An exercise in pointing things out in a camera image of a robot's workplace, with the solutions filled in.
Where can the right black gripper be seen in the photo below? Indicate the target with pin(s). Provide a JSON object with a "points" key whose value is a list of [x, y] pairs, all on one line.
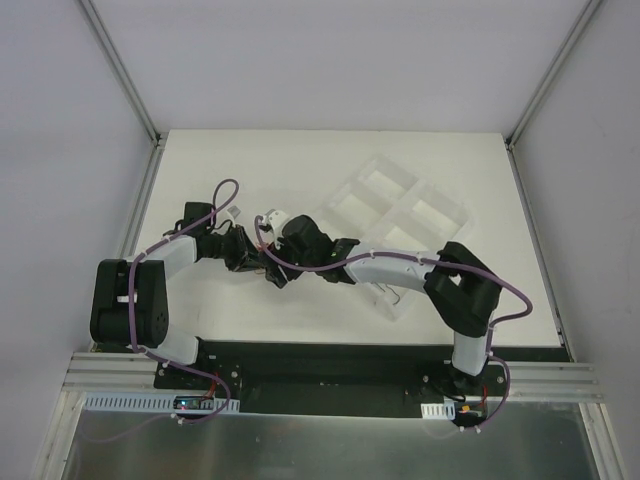
{"points": [[279, 267]]}

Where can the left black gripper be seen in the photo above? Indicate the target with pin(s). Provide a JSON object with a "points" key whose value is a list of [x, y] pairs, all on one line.
{"points": [[240, 248]]}

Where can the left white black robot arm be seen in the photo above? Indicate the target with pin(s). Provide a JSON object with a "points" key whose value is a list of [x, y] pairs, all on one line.
{"points": [[130, 305]]}

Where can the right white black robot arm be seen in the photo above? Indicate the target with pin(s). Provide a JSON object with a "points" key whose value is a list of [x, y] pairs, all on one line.
{"points": [[464, 292]]}

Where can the clear plastic compartment tray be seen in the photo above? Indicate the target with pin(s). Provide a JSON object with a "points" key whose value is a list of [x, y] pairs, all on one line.
{"points": [[386, 205]]}

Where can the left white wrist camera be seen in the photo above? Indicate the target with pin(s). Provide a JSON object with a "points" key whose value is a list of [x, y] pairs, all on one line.
{"points": [[232, 213]]}

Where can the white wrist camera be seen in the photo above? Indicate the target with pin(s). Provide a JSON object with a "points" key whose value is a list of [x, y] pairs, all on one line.
{"points": [[273, 222], [232, 213]]}

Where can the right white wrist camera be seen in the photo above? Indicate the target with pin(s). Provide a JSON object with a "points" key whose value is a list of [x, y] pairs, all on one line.
{"points": [[273, 222]]}

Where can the left aluminium frame post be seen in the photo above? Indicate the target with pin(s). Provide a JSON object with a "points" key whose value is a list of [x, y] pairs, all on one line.
{"points": [[119, 70]]}

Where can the aluminium frame post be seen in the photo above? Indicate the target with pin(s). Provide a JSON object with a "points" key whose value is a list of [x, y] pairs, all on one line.
{"points": [[569, 44], [119, 70]]}

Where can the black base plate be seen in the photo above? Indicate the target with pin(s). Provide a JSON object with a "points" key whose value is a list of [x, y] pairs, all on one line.
{"points": [[322, 379]]}

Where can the left white cable duct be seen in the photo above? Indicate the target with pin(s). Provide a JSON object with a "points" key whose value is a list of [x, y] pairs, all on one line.
{"points": [[158, 403]]}

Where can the white cable duct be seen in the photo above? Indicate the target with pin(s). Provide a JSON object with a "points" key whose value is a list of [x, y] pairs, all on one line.
{"points": [[438, 411], [158, 403]]}

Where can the right white cable duct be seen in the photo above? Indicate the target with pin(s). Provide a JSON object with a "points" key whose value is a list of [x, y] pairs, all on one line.
{"points": [[438, 411]]}

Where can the right aluminium frame post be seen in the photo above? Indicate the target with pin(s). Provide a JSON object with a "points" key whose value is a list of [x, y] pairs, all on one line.
{"points": [[569, 44]]}

